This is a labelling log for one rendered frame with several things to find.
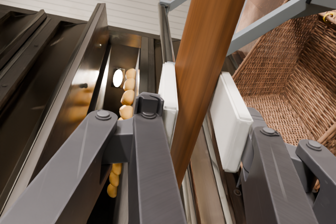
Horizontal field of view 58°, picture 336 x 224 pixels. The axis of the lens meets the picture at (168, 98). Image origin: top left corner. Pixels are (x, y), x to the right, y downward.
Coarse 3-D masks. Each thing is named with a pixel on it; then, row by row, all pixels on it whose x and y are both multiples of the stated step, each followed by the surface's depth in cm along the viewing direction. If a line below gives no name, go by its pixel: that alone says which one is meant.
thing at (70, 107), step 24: (96, 24) 134; (96, 48) 133; (72, 72) 96; (96, 72) 132; (72, 96) 92; (48, 120) 75; (72, 120) 91; (48, 144) 70; (24, 168) 62; (0, 216) 52
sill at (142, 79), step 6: (144, 42) 167; (144, 48) 160; (144, 54) 154; (144, 60) 148; (138, 66) 151; (144, 66) 143; (138, 72) 142; (144, 72) 138; (138, 78) 135; (144, 78) 133; (138, 84) 128; (144, 84) 129; (138, 90) 124; (144, 90) 125
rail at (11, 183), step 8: (96, 8) 153; (88, 24) 133; (80, 40) 118; (72, 56) 106; (64, 72) 96; (56, 88) 88; (56, 96) 85; (48, 104) 81; (48, 112) 78; (40, 120) 75; (40, 128) 73; (32, 136) 70; (32, 144) 68; (24, 152) 66; (24, 160) 64; (16, 168) 62; (16, 176) 60; (8, 184) 58; (8, 192) 57; (0, 200) 55; (0, 208) 54
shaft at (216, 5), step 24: (192, 0) 17; (216, 0) 16; (240, 0) 16; (192, 24) 17; (216, 24) 17; (192, 48) 18; (216, 48) 18; (192, 72) 18; (216, 72) 19; (192, 96) 19; (192, 120) 20; (192, 144) 22
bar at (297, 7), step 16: (160, 0) 101; (176, 0) 101; (304, 0) 55; (320, 0) 54; (160, 16) 91; (272, 16) 56; (288, 16) 57; (160, 32) 81; (240, 32) 59; (256, 32) 58; (192, 176) 39; (192, 192) 36; (192, 208) 34
